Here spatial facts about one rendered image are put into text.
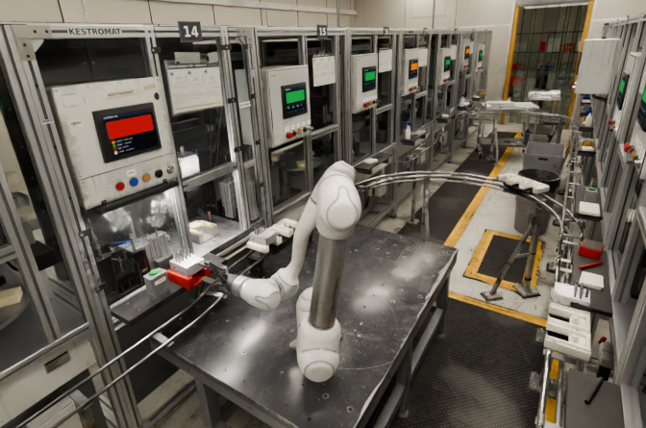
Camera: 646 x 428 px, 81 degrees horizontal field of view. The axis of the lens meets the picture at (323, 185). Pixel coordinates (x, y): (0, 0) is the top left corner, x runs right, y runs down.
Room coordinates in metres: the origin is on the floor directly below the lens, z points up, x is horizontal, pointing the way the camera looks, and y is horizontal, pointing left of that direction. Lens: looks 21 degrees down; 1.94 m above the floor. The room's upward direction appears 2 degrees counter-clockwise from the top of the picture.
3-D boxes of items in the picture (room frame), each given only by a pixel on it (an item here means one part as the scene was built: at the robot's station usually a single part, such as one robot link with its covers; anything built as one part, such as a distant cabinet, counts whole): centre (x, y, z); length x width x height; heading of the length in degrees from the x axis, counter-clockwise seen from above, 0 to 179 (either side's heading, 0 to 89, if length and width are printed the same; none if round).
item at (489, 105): (6.17, -3.10, 0.48); 0.88 x 0.56 x 0.96; 74
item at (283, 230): (2.03, 0.29, 0.84); 0.36 x 0.14 x 0.10; 146
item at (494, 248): (3.02, -1.68, 0.01); 1.00 x 0.55 x 0.01; 146
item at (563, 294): (1.30, -1.02, 0.92); 0.13 x 0.10 x 0.09; 56
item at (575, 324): (1.20, -0.96, 0.84); 0.37 x 0.14 x 0.10; 146
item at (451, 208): (5.50, -2.40, 0.01); 5.85 x 0.59 x 0.01; 146
